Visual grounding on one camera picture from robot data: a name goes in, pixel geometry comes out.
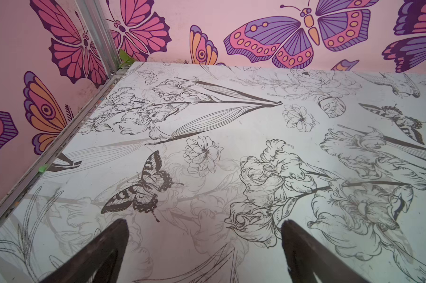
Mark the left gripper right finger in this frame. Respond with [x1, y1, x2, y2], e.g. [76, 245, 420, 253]
[281, 220, 367, 283]

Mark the aluminium table side rail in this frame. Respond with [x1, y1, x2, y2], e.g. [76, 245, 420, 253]
[0, 67, 128, 226]

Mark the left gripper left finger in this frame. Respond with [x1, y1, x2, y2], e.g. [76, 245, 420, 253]
[43, 219, 129, 283]

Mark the aluminium frame left post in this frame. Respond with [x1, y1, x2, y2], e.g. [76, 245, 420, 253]
[75, 0, 121, 76]

